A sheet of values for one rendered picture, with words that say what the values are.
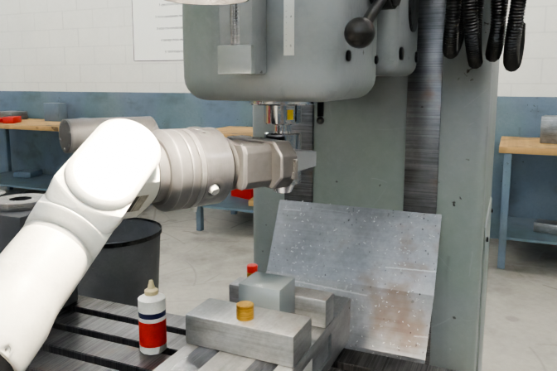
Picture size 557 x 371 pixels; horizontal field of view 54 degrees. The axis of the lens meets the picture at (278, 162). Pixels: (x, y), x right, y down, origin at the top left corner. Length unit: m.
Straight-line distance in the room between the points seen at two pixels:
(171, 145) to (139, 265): 2.03
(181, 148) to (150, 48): 5.45
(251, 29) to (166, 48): 5.33
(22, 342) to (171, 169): 0.21
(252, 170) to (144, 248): 1.98
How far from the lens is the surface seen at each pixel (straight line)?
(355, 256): 1.04
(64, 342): 0.95
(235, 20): 0.57
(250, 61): 0.56
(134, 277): 2.58
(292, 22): 0.59
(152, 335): 0.86
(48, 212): 0.49
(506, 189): 4.10
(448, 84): 1.01
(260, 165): 0.61
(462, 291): 1.08
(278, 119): 0.67
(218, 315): 0.71
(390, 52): 0.75
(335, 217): 1.07
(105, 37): 6.37
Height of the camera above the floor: 1.33
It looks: 9 degrees down
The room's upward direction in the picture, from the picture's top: straight up
